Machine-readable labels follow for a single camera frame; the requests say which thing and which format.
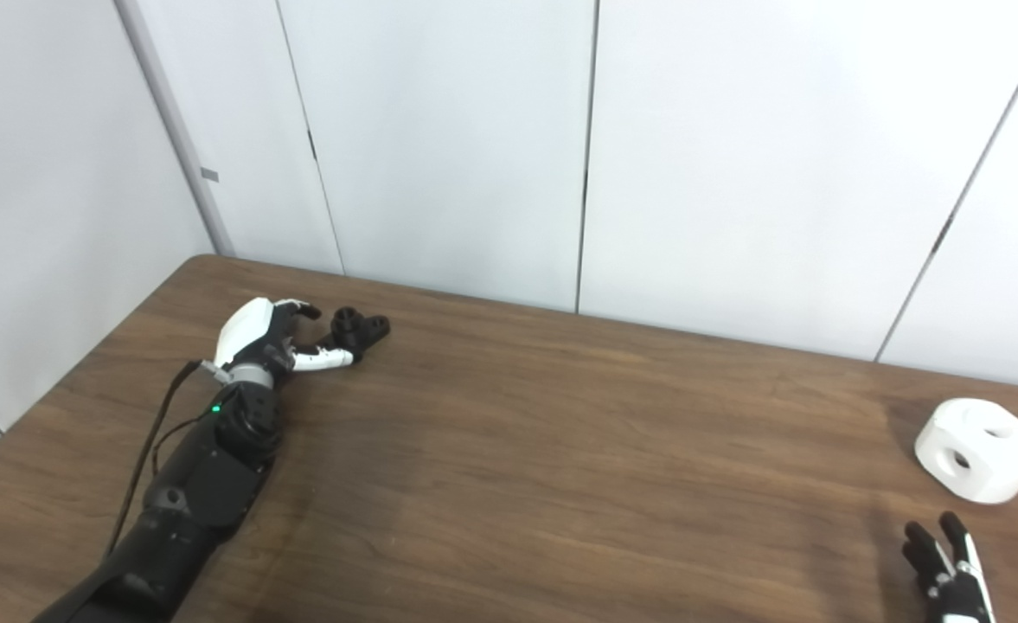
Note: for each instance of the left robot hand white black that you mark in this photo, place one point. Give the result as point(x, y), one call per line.
point(249, 333)

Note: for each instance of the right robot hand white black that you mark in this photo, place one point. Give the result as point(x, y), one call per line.
point(950, 571)

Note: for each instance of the black flanged holder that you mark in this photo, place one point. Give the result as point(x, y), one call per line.
point(361, 329)

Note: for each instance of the round white piece with holes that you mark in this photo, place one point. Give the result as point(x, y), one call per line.
point(980, 454)

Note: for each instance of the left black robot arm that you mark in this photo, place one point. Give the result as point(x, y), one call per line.
point(197, 484)

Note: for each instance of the grey wall corner post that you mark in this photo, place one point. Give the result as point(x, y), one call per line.
point(176, 130)

